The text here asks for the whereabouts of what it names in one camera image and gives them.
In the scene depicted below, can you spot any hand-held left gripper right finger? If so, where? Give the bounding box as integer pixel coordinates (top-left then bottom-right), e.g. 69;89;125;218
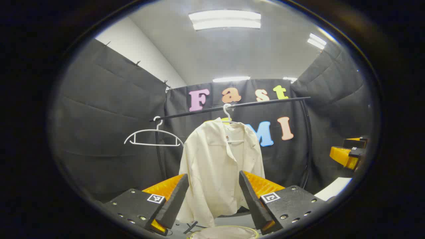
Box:
238;170;329;235

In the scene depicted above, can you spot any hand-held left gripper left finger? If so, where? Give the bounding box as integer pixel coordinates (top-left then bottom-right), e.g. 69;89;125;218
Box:
101;173;190;237

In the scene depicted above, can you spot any mesh laundry hamper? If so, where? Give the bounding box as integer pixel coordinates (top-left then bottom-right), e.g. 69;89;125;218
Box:
188;225;260;239

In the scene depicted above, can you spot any cream button shirt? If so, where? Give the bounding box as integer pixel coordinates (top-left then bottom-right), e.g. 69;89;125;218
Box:
176;117;266;228

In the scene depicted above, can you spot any white plastic clothes hanger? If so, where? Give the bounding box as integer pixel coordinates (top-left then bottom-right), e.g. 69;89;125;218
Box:
222;104;246;144
124;116;184;147

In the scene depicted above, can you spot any black clothes rack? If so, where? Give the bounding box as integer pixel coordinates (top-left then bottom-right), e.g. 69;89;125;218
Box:
149;96;313;234

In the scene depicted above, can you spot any ceiling light panel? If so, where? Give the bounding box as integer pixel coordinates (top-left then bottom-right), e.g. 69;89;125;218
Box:
212;76;251;83
189;10;261;31
307;33;327;50

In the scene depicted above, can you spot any black backdrop cloth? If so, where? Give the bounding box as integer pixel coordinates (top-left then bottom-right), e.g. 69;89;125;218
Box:
50;38;374;203

